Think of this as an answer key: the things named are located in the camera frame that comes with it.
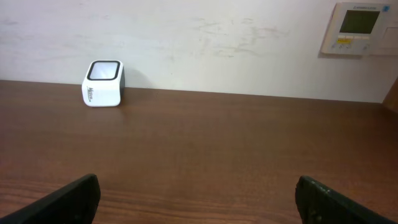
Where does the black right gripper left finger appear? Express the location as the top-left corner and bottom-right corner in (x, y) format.
(1, 174), (101, 224)

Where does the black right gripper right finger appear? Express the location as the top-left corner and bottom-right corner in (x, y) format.
(295, 175), (397, 224)

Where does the white barcode scanner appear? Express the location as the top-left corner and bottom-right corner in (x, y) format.
(81, 60), (125, 107)

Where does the beige wall control panel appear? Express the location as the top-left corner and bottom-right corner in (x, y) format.
(320, 2), (397, 57)

